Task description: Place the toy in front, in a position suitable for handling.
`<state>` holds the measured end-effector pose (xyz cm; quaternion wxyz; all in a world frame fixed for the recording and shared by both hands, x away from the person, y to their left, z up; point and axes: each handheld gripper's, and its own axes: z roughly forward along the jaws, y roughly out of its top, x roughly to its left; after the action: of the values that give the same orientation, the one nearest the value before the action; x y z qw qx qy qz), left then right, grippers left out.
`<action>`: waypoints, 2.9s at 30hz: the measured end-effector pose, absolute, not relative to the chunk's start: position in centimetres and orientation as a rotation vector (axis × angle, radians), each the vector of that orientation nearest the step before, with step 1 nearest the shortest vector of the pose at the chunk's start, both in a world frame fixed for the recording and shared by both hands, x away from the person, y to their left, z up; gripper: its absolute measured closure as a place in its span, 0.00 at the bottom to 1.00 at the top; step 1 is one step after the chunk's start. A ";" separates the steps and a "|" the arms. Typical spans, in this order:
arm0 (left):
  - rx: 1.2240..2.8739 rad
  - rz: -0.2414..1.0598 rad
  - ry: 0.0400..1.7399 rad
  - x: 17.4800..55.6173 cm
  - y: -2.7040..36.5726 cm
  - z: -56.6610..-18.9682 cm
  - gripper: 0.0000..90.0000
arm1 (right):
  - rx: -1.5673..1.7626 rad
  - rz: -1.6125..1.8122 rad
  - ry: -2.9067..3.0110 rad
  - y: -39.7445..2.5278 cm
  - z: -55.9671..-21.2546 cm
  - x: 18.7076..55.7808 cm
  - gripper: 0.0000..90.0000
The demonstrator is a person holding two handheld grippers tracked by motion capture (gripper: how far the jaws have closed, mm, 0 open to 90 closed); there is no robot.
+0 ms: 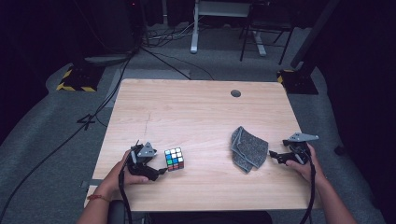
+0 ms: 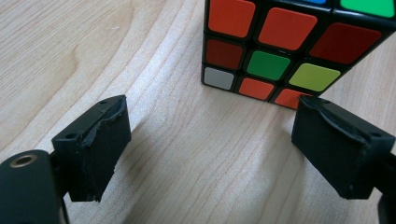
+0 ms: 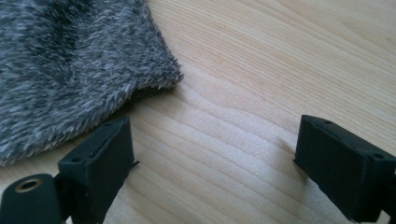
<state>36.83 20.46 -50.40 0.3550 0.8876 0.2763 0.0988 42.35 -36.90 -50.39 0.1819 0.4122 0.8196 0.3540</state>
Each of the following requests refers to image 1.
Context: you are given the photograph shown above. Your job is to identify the thick black floor cable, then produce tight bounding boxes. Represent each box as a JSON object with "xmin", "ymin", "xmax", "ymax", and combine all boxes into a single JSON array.
[{"xmin": 0, "ymin": 52, "xmax": 134, "ymax": 220}]

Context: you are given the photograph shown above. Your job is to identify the grey tape strip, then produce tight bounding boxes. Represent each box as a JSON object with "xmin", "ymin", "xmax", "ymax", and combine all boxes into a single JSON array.
[{"xmin": 79, "ymin": 178, "xmax": 105, "ymax": 189}]

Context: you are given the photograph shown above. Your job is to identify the left hand-held gripper cable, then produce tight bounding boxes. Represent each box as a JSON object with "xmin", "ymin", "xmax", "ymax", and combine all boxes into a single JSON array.
[{"xmin": 117, "ymin": 167, "xmax": 134, "ymax": 224}]

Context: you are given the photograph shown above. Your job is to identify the multicoloured puzzle cube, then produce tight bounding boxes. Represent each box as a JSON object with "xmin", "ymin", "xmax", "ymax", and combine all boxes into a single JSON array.
[{"xmin": 163, "ymin": 147, "xmax": 185, "ymax": 173}]

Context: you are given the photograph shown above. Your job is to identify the grey cloth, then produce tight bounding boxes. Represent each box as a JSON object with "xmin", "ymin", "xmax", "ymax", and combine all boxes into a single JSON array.
[{"xmin": 231, "ymin": 125, "xmax": 269, "ymax": 175}]

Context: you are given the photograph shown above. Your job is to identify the white desk frame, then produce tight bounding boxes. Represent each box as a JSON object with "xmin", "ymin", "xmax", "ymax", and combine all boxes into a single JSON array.
[{"xmin": 190, "ymin": 0, "xmax": 268, "ymax": 58}]

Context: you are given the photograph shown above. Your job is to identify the person's dark pants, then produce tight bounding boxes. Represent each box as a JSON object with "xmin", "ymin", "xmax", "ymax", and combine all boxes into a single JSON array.
[{"xmin": 106, "ymin": 200, "xmax": 274, "ymax": 224}]

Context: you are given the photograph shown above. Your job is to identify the right hand-held gripper cable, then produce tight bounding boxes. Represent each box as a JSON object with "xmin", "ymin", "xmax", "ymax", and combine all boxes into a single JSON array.
[{"xmin": 298, "ymin": 152, "xmax": 318, "ymax": 224}]

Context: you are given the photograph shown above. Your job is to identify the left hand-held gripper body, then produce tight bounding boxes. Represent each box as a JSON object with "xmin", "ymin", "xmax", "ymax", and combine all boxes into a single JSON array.
[{"xmin": 125, "ymin": 139, "xmax": 161, "ymax": 182}]

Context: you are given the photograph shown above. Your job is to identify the person's left hand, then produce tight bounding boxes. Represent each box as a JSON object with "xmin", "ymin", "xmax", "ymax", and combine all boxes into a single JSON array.
[{"xmin": 105, "ymin": 149, "xmax": 150, "ymax": 196}]

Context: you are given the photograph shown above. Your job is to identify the bundle of floor cables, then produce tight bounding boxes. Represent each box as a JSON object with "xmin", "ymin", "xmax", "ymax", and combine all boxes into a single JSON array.
[{"xmin": 145, "ymin": 17, "xmax": 202, "ymax": 49}]

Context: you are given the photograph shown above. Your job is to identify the red bracelet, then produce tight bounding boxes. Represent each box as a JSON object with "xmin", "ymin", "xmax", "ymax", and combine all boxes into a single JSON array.
[{"xmin": 86, "ymin": 194, "xmax": 111, "ymax": 203}]

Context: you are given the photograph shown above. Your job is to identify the hand-held gripper cable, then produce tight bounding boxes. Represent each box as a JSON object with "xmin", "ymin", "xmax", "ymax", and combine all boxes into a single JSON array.
[
  {"xmin": 298, "ymin": 152, "xmax": 318, "ymax": 224},
  {"xmin": 117, "ymin": 167, "xmax": 134, "ymax": 224}
]

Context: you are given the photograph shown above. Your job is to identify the grey stand base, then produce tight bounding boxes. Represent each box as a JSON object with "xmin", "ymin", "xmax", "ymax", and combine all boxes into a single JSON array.
[{"xmin": 83, "ymin": 54, "xmax": 133, "ymax": 67}]

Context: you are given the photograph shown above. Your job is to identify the black yellow striped stand base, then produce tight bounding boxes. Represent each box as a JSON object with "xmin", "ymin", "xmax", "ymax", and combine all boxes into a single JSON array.
[
  {"xmin": 55, "ymin": 63, "xmax": 106, "ymax": 93},
  {"xmin": 276, "ymin": 68, "xmax": 319, "ymax": 95}
]

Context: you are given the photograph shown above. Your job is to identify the slanted dark pole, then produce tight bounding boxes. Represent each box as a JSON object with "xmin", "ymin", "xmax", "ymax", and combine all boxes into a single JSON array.
[{"xmin": 290, "ymin": 0, "xmax": 342, "ymax": 69}]

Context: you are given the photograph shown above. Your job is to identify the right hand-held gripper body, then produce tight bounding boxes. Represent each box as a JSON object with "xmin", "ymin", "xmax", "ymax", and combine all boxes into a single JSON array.
[{"xmin": 281, "ymin": 132, "xmax": 320, "ymax": 165}]

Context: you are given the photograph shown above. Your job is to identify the black chair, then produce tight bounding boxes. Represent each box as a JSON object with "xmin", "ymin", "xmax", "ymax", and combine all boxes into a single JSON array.
[{"xmin": 238, "ymin": 0, "xmax": 295, "ymax": 66}]

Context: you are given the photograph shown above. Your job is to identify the person's right hand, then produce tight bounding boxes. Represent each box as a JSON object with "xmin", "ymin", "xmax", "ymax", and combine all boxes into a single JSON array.
[{"xmin": 285, "ymin": 143, "xmax": 327, "ymax": 185}]

